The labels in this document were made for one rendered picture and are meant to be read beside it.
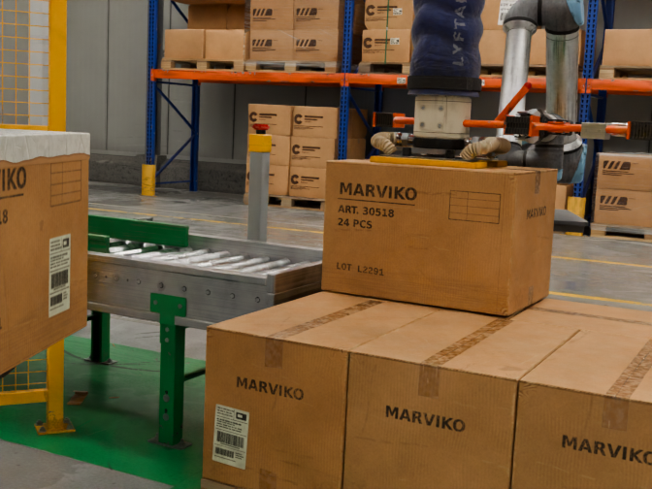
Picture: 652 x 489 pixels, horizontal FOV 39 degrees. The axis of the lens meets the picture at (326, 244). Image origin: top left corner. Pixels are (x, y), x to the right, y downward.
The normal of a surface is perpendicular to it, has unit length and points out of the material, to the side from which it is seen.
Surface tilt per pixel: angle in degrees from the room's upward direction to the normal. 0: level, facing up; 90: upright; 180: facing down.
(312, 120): 89
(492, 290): 90
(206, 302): 90
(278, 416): 90
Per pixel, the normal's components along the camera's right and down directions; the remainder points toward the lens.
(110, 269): -0.47, 0.10
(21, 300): 0.99, 0.06
